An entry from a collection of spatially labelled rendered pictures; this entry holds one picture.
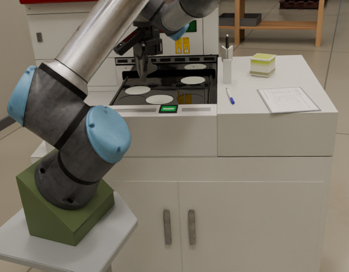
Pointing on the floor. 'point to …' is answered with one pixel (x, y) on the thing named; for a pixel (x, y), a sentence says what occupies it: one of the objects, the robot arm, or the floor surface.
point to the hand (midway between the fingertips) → (141, 78)
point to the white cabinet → (223, 213)
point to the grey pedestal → (101, 251)
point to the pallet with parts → (299, 4)
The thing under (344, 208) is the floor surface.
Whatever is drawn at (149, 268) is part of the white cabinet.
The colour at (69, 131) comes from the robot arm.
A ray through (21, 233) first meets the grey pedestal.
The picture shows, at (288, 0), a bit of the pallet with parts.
